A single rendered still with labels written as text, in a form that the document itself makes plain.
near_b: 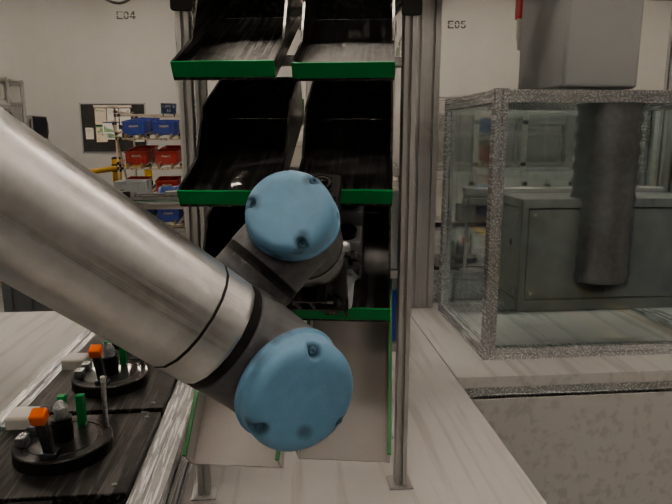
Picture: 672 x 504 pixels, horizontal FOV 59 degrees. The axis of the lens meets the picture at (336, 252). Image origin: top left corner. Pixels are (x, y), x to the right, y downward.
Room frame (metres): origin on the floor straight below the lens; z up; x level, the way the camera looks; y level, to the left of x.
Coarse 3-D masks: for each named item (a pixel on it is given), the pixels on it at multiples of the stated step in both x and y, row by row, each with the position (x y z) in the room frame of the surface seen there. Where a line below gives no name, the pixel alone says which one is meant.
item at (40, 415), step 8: (40, 408) 0.75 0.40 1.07; (48, 408) 0.77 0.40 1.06; (32, 416) 0.74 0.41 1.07; (40, 416) 0.74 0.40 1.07; (48, 416) 0.76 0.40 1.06; (32, 424) 0.74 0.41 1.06; (40, 424) 0.74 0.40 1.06; (48, 424) 0.76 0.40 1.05; (40, 432) 0.75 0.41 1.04; (48, 432) 0.76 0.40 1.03; (40, 440) 0.76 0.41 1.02; (48, 440) 0.76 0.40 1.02; (48, 448) 0.77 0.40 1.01
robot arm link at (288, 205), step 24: (264, 192) 0.48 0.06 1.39; (288, 192) 0.48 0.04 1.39; (312, 192) 0.48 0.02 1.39; (264, 216) 0.47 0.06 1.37; (288, 216) 0.47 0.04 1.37; (312, 216) 0.47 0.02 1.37; (336, 216) 0.50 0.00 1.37; (240, 240) 0.49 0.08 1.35; (264, 240) 0.47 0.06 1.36; (288, 240) 0.46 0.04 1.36; (312, 240) 0.46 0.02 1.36; (336, 240) 0.52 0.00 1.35; (288, 264) 0.48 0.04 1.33; (312, 264) 0.50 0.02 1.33
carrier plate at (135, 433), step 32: (96, 416) 0.94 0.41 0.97; (128, 416) 0.94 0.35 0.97; (160, 416) 0.95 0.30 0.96; (0, 448) 0.83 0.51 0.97; (128, 448) 0.83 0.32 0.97; (0, 480) 0.75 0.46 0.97; (32, 480) 0.75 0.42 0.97; (64, 480) 0.75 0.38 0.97; (96, 480) 0.75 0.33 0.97; (128, 480) 0.75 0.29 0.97
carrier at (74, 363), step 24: (72, 360) 1.15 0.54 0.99; (120, 360) 1.12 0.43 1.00; (48, 384) 1.07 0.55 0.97; (72, 384) 1.04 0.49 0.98; (96, 384) 1.02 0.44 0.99; (120, 384) 1.02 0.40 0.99; (144, 384) 1.07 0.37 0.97; (168, 384) 1.07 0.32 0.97; (72, 408) 0.97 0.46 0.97; (96, 408) 0.97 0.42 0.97; (120, 408) 0.97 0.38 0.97; (144, 408) 0.97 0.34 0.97
